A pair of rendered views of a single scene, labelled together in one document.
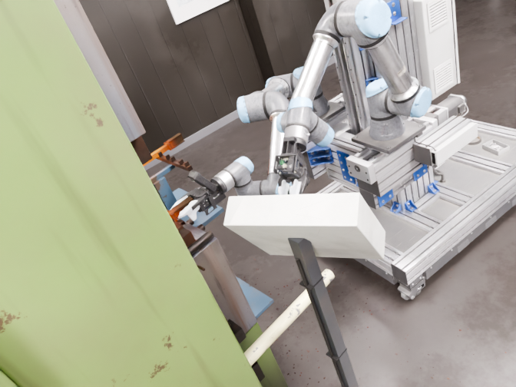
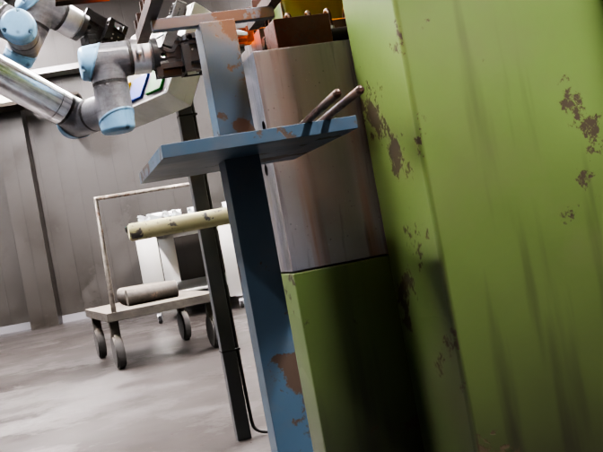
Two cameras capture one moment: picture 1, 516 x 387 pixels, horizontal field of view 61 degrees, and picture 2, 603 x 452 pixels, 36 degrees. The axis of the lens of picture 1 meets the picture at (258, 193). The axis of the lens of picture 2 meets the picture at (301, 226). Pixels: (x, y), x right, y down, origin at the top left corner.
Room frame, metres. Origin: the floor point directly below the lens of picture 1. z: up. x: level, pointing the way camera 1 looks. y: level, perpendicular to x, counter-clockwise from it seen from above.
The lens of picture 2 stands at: (3.27, 0.91, 0.55)
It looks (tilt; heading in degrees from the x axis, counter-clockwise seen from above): 0 degrees down; 196
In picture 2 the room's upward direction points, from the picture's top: 10 degrees counter-clockwise
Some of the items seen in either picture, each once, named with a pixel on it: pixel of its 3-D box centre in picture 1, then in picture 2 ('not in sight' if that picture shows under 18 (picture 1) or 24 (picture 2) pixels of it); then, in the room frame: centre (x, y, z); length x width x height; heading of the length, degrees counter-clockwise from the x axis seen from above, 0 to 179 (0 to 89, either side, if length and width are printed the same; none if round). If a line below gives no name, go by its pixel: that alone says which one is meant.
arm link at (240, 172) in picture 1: (238, 171); (105, 62); (1.49, 0.04, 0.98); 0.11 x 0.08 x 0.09; 122
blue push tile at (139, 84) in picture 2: not in sight; (139, 89); (0.97, -0.13, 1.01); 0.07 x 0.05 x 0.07; 57
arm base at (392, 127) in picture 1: (385, 121); not in sight; (1.63, -0.62, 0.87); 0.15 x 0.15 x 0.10
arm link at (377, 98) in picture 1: (382, 97); not in sight; (1.62, -0.62, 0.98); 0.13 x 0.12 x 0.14; 27
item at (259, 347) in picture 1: (290, 315); (213, 218); (1.05, 0.05, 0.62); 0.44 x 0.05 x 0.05; 122
